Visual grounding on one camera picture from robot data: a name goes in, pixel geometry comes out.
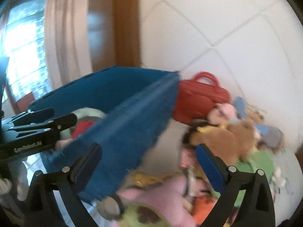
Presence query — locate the blue plastic storage crate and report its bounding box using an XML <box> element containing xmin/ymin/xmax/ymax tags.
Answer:
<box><xmin>29</xmin><ymin>66</ymin><xmax>179</xmax><ymax>202</ymax></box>

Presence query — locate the brown teddy bear plush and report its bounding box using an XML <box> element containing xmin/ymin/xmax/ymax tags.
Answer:
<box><xmin>189</xmin><ymin>120</ymin><xmax>256</xmax><ymax>166</ymax></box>

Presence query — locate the white beige curtain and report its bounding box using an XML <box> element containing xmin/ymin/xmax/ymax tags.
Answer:
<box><xmin>44</xmin><ymin>0</ymin><xmax>92</xmax><ymax>89</ymax></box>

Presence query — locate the orange plush toy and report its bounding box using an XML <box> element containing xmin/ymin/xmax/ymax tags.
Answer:
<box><xmin>191</xmin><ymin>196</ymin><xmax>217</xmax><ymax>226</ymax></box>

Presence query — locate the pink pig plush red dress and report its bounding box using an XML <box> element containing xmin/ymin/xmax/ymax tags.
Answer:
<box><xmin>55</xmin><ymin>121</ymin><xmax>95</xmax><ymax>151</ymax></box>

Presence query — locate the striped shirt dog plush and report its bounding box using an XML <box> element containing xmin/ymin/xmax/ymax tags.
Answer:
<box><xmin>246</xmin><ymin>107</ymin><xmax>285</xmax><ymax>154</ymax></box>

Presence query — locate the red handbag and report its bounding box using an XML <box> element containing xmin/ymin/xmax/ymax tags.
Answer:
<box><xmin>173</xmin><ymin>72</ymin><xmax>231</xmax><ymax>124</ymax></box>

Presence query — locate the green frog plush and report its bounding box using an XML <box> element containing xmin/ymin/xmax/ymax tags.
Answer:
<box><xmin>234</xmin><ymin>151</ymin><xmax>276</xmax><ymax>209</ymax></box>

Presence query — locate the small white plush toy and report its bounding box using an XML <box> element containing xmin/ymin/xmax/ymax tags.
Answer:
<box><xmin>271</xmin><ymin>167</ymin><xmax>286</xmax><ymax>187</ymax></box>

